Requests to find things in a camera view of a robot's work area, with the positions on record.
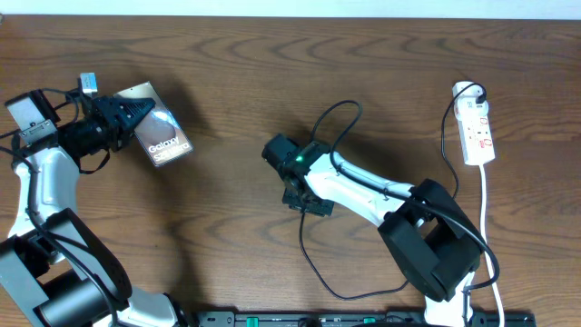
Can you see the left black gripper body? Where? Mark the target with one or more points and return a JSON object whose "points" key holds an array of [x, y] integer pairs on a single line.
{"points": [[94, 128]]}

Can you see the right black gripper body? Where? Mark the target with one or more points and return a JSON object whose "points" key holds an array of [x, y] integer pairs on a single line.
{"points": [[307, 204]]}

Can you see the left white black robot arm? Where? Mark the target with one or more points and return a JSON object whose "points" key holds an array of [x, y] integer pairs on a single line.
{"points": [[53, 266]]}

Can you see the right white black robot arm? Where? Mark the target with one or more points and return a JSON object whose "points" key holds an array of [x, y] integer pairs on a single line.
{"points": [[432, 241]]}

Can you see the white power strip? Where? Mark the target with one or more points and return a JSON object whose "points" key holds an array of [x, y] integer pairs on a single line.
{"points": [[471, 109]]}

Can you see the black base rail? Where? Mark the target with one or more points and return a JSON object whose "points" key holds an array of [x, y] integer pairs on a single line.
{"points": [[312, 319]]}

